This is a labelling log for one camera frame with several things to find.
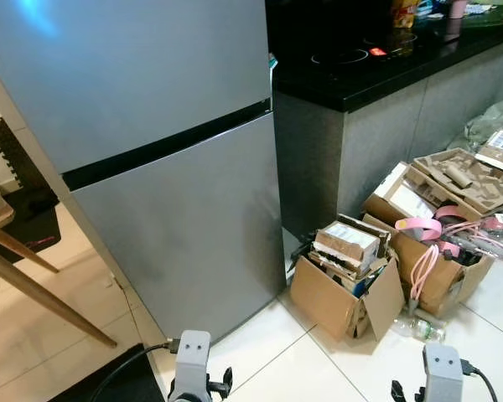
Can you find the silver two-door fridge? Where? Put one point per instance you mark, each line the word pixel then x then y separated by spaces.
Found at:
pixel 134 84

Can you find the empty clear plastic bottle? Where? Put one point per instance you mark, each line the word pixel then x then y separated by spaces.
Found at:
pixel 419 328

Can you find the small open cardboard box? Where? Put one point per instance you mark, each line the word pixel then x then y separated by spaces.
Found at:
pixel 335 297

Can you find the large open cardboard box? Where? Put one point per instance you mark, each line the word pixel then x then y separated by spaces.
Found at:
pixel 453 280

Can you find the flat white brown carton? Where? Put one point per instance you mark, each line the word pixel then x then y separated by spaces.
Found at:
pixel 407 197

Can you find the brown pulp packaging tray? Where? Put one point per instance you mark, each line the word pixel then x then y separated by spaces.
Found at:
pixel 469 176

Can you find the grey kitchen counter cabinet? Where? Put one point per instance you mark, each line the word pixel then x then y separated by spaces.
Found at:
pixel 377 142

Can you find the grey-green plastic bag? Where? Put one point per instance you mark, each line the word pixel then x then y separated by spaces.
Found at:
pixel 490 121

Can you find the black kitchen countertop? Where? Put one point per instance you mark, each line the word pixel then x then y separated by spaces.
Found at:
pixel 360 75

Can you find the yellow snack bag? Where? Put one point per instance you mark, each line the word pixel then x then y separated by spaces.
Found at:
pixel 405 12

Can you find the pink tumbler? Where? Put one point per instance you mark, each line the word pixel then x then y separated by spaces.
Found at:
pixel 456 8

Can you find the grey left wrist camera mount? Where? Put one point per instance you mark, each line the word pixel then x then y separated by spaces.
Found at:
pixel 191 356

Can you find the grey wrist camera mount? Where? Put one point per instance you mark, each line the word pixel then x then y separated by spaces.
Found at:
pixel 191 356
pixel 442 368

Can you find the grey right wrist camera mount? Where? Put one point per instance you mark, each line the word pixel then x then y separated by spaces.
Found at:
pixel 442 368

